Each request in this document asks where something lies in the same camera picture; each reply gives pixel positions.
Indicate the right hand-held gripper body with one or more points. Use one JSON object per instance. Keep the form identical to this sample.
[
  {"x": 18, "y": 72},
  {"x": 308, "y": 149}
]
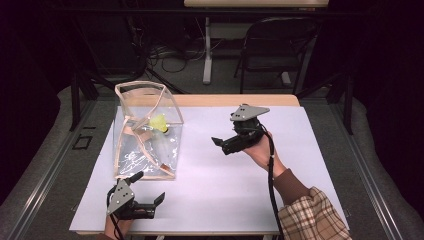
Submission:
[{"x": 246, "y": 133}]

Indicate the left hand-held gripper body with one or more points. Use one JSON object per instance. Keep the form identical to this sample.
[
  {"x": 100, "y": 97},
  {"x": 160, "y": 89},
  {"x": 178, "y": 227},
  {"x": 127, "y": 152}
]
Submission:
[{"x": 120, "y": 198}]

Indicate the transparent bag with beige trim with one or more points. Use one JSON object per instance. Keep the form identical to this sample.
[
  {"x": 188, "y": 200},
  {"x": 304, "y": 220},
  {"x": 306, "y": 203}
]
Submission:
[{"x": 151, "y": 156}]

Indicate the yellow shuttlecock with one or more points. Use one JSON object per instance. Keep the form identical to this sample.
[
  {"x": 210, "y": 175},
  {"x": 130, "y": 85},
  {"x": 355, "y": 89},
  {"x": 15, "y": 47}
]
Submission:
[{"x": 159, "y": 123}]

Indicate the person's right hand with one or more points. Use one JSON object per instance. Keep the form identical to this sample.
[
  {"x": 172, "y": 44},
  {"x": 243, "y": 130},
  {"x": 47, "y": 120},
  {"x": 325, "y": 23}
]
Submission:
[{"x": 261, "y": 155}]

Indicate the person's left hand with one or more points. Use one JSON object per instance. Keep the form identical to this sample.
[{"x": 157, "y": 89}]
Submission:
[{"x": 116, "y": 228}]

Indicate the black folding chair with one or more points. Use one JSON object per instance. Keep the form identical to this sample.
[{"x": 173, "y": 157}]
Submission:
[{"x": 276, "y": 50}]

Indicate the desk with white legs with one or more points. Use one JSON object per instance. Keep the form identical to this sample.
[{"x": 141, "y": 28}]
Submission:
[{"x": 208, "y": 50}]

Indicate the black metal stand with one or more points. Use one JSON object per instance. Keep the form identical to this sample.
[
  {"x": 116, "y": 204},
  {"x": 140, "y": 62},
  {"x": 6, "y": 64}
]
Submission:
[
  {"x": 76, "y": 96},
  {"x": 348, "y": 100}
]

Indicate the metal floor rail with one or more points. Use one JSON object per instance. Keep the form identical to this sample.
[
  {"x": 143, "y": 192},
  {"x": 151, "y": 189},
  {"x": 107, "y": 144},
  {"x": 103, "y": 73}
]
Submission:
[
  {"x": 370, "y": 180},
  {"x": 43, "y": 173}
]

